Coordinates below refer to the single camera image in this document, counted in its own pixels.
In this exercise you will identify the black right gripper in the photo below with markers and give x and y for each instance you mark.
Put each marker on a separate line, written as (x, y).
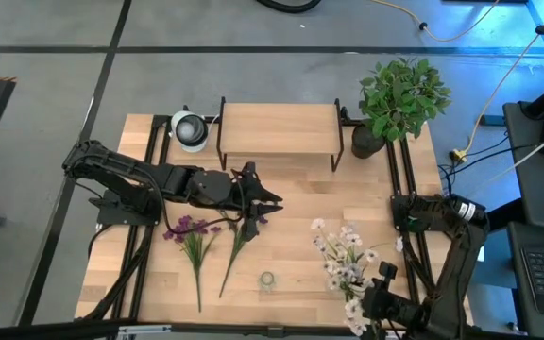
(390, 307)

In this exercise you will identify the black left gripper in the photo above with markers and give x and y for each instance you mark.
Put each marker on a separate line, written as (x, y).
(246, 198)

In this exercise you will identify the dark purple artificial flower stem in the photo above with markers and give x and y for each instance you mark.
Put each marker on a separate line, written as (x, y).
(236, 245)

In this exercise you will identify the white artificial flower bunch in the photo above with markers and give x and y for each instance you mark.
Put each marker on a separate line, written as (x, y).
(347, 271)

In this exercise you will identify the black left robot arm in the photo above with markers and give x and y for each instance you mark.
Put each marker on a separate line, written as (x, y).
(125, 172)

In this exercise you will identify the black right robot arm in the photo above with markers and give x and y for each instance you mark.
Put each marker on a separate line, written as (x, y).
(456, 264)

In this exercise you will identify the clear glass vase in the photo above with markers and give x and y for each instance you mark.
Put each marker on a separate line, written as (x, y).
(267, 281)

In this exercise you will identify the magenta artificial flower stem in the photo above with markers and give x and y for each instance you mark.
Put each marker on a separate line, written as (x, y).
(196, 250)

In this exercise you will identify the green potted plant black pot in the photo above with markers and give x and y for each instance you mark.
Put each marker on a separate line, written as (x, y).
(402, 99)

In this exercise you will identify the black desk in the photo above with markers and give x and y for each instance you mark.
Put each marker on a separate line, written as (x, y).
(532, 189)

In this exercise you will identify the wooden shelf black metal frame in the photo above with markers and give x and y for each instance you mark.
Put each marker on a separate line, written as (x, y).
(279, 127)

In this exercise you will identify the black frame bar silver brackets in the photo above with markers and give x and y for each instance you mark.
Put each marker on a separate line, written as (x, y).
(272, 332)

